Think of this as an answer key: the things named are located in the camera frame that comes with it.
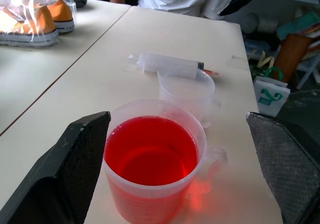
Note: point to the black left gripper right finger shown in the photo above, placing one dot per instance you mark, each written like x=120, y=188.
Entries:
x=287, y=164

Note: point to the white paper shopping bag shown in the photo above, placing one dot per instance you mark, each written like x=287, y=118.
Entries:
x=271, y=96

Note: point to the plastic cup of red liquid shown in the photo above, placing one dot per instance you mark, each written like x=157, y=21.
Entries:
x=152, y=164

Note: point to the orange canvas sneaker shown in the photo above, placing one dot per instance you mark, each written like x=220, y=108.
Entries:
x=61, y=14
x=22, y=26

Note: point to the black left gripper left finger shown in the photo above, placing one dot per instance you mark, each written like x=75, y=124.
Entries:
x=62, y=174

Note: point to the clear plastic syringe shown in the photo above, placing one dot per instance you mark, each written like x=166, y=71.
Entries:
x=170, y=64

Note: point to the small clear plastic cup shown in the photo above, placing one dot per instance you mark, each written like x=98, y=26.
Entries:
x=187, y=93

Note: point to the clear plastic shoe bag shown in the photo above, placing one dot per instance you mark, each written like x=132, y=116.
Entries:
x=30, y=6

